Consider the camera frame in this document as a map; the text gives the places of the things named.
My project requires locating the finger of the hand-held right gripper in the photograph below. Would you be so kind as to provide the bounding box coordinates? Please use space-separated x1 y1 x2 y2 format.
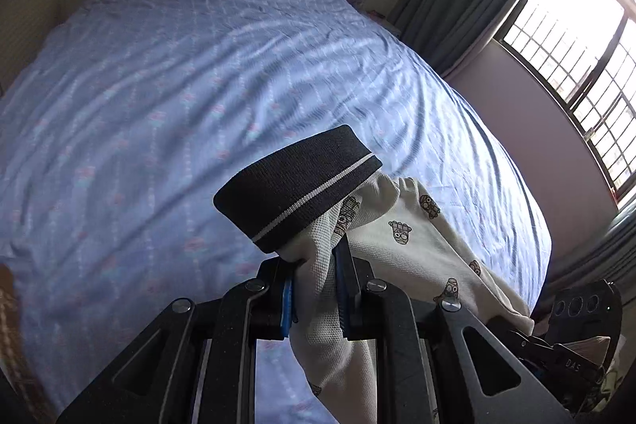
489 315 606 386

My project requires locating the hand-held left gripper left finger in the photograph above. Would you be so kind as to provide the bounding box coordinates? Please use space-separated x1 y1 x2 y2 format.
56 257 299 424

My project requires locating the bed with blue sheet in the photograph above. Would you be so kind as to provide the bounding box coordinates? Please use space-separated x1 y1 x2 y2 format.
0 0 553 424

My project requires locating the cream printed polo shirt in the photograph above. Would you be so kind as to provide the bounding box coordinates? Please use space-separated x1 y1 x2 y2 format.
213 124 535 424

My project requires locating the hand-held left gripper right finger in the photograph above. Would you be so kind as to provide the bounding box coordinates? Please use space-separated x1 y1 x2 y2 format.
332 235 573 424

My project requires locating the white nightstand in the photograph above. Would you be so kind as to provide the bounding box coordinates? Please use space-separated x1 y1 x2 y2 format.
359 4 399 31

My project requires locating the barred window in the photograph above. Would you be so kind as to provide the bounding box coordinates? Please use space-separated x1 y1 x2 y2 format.
493 0 636 209

